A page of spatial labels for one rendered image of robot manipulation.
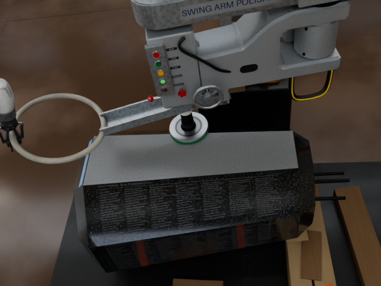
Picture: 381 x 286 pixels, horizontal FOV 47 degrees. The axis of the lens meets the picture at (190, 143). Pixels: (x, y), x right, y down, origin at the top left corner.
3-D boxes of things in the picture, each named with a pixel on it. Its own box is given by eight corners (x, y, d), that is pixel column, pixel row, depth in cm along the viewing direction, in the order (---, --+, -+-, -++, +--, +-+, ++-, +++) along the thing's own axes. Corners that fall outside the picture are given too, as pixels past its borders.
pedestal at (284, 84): (206, 103, 366) (195, 31, 310) (285, 100, 357) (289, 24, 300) (202, 167, 325) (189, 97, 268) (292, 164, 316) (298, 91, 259)
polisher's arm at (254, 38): (324, 60, 227) (335, -27, 189) (338, 90, 212) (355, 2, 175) (185, 85, 229) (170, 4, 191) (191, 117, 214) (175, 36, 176)
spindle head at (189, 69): (228, 71, 226) (223, -6, 191) (237, 100, 212) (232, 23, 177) (161, 83, 227) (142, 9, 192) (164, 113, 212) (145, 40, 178)
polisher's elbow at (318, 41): (284, 45, 210) (286, 10, 195) (317, 29, 214) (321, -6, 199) (310, 66, 199) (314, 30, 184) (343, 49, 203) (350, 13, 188)
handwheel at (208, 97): (221, 93, 212) (219, 70, 201) (225, 108, 206) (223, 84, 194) (191, 99, 213) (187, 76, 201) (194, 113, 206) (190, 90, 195)
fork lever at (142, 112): (225, 78, 227) (223, 71, 224) (232, 104, 215) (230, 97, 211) (103, 114, 237) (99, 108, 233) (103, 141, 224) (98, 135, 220)
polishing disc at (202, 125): (165, 141, 235) (165, 139, 234) (174, 112, 247) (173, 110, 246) (204, 143, 230) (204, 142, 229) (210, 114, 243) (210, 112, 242)
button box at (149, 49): (174, 89, 203) (163, 41, 181) (174, 93, 201) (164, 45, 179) (157, 93, 203) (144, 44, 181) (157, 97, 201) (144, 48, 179)
